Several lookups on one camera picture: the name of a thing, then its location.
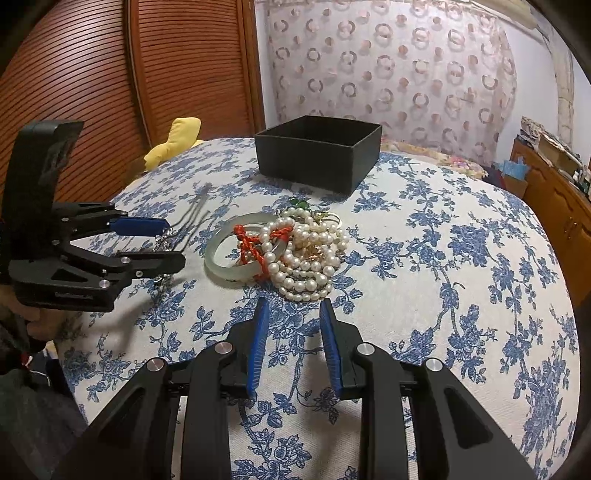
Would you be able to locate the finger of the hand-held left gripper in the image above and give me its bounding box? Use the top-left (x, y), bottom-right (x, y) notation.
top-left (46, 244), bottom-right (186, 296)
top-left (53, 202), bottom-right (170, 243)

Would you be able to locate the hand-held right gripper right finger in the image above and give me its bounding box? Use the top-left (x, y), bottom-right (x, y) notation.
top-left (320, 298), bottom-right (539, 480)

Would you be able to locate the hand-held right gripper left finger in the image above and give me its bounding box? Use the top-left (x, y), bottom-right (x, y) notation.
top-left (53, 296), bottom-right (271, 480)

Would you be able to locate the silver chain necklace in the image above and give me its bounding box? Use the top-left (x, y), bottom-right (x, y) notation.
top-left (154, 182), bottom-right (213, 287)

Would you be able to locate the pale jade bangle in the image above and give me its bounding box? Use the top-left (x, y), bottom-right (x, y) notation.
top-left (204, 213), bottom-right (287, 280)

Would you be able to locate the silver chain bracelet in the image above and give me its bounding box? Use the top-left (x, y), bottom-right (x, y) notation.
top-left (235, 208), bottom-right (352, 304)

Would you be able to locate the red cord bracelet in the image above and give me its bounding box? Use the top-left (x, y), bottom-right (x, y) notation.
top-left (233, 222), bottom-right (296, 280)

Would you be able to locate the black box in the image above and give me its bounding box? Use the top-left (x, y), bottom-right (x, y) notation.
top-left (254, 115), bottom-right (383, 195)

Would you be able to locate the person's left hand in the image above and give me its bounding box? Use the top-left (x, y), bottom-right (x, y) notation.
top-left (22, 304), bottom-right (59, 343)

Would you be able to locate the yellow plush toy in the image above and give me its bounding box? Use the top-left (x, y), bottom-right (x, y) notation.
top-left (143, 117), bottom-right (204, 172)

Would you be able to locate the wooden louvered door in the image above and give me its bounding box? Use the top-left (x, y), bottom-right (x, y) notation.
top-left (128, 0), bottom-right (267, 148)
top-left (0, 0), bottom-right (148, 204)

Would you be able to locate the blue floral blanket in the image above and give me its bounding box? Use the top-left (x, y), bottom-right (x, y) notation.
top-left (55, 136), bottom-right (580, 480)

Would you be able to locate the person's dark clothing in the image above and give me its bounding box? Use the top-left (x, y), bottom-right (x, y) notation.
top-left (0, 277), bottom-right (90, 480)

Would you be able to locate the pink floral quilt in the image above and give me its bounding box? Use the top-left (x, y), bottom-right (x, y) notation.
top-left (381, 138), bottom-right (488, 181)

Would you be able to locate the wooden cabinet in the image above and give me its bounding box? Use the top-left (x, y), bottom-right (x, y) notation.
top-left (510, 138), bottom-right (591, 310)

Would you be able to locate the pile of papers and boxes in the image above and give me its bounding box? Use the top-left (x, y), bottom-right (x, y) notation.
top-left (519, 115), bottom-right (591, 188)

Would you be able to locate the beige curtain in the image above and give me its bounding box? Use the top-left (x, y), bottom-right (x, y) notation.
top-left (551, 37), bottom-right (576, 148)

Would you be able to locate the ring-patterned wall cloth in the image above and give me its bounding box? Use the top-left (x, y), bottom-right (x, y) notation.
top-left (265, 0), bottom-right (518, 162)

